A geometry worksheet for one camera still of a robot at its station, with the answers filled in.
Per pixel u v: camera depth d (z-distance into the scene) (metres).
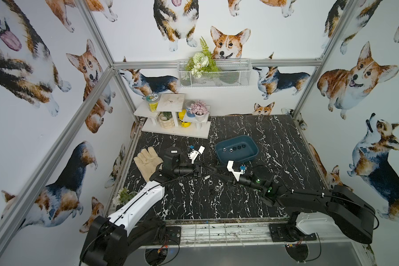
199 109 0.90
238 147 1.04
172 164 0.61
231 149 1.03
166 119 1.11
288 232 0.67
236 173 0.63
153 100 0.99
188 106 0.95
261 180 0.59
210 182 0.90
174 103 0.98
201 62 0.78
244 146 1.06
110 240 0.39
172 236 0.74
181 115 1.05
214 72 0.84
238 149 1.04
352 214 0.43
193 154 0.70
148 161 0.98
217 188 0.88
